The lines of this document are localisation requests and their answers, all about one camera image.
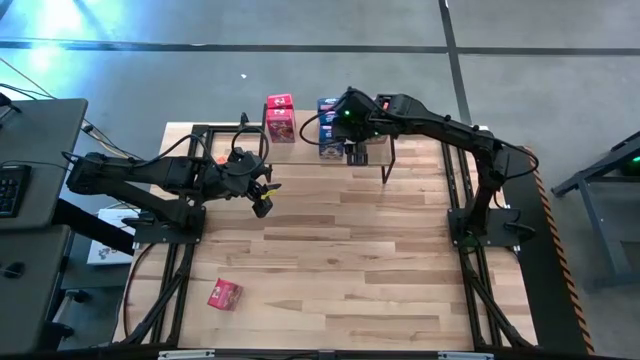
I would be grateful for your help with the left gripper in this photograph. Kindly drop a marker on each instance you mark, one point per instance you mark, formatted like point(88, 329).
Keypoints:
point(240, 175)

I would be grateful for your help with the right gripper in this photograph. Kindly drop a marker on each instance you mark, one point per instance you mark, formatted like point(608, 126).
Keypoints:
point(352, 122)

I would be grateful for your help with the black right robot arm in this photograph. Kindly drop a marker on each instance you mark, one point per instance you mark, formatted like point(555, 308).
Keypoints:
point(440, 125)

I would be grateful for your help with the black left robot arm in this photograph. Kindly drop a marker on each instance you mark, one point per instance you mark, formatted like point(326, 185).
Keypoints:
point(125, 172)

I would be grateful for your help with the black table clamp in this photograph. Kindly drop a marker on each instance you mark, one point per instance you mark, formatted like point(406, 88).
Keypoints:
point(243, 120)

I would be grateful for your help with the white printed box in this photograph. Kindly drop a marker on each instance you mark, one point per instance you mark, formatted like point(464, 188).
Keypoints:
point(107, 252)

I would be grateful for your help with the black desk beam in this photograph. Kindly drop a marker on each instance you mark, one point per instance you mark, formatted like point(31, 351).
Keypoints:
point(95, 227)

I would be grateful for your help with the grey desk surface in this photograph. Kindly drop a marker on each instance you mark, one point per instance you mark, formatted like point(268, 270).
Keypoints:
point(45, 140)
point(30, 300)

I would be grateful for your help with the black mat hazard stripe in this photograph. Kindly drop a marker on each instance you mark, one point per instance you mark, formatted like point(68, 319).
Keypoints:
point(550, 300)

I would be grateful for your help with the grey metal cart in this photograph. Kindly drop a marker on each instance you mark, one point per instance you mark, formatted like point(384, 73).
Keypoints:
point(592, 235)

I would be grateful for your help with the black keyboard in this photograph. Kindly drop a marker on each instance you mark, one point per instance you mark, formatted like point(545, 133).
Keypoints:
point(12, 190)

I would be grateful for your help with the black device green light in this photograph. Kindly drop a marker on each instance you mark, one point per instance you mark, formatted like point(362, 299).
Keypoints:
point(634, 165)

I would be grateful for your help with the wooden shelf black metal frame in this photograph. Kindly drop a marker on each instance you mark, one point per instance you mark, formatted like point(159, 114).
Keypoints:
point(305, 155)

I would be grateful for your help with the black metal table frame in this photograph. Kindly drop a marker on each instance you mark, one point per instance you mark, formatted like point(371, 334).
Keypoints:
point(199, 131)

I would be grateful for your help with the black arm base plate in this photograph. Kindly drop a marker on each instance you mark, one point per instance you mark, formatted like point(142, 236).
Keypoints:
point(150, 235)
point(500, 239)

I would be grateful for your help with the silver metal bracket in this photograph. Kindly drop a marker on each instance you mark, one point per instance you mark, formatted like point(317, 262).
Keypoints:
point(465, 356)
point(185, 354)

